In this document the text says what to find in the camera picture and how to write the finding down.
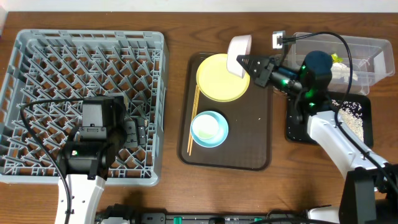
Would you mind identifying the white bowl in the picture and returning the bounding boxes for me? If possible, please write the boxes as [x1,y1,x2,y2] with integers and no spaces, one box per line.
[226,35,252,78]

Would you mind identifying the white paper napkin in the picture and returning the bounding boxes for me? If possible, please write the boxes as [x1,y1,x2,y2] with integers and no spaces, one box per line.
[331,63,350,83]

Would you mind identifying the white paper cup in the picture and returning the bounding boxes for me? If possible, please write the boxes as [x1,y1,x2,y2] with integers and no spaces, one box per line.
[192,114,219,139]

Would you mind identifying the rice food scraps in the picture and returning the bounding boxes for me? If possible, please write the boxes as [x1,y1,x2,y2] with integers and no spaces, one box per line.
[338,101,364,141]

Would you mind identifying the green snack wrapper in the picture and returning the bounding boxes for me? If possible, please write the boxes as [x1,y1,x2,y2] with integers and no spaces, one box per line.
[331,53,343,63]

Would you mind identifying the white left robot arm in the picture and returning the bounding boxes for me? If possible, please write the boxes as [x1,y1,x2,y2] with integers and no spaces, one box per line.
[56,93,146,223]

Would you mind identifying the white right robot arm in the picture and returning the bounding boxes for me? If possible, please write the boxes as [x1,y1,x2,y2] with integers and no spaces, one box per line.
[237,51,397,223]

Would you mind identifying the black waste tray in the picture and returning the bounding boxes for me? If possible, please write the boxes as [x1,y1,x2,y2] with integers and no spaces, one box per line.
[285,94,374,148]

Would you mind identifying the clear plastic waste bin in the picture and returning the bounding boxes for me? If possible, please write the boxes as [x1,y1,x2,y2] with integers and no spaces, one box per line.
[283,34,395,95]

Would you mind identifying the grey plastic dishwasher rack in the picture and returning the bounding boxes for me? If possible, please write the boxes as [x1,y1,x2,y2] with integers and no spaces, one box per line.
[1,29,169,186]

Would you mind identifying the yellow round plate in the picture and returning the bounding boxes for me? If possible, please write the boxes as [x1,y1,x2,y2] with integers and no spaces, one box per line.
[196,54,250,102]

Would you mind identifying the wooden chopstick left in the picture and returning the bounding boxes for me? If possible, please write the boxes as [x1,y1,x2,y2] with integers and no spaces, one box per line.
[187,85,200,156]

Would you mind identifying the wooden chopstick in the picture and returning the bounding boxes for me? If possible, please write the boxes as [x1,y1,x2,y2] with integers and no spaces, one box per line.
[187,85,200,156]
[188,85,201,156]

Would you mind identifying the wooden chopstick right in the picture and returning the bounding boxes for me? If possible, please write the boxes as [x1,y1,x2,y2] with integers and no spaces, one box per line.
[188,85,201,156]

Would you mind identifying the dark brown serving tray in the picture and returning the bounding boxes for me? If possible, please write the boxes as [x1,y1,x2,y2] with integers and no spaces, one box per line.
[177,53,272,171]

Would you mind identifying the light blue saucer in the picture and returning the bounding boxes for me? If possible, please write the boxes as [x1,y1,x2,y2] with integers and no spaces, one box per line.
[190,111,229,148]

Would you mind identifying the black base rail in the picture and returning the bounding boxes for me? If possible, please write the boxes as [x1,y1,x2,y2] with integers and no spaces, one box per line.
[94,204,302,224]

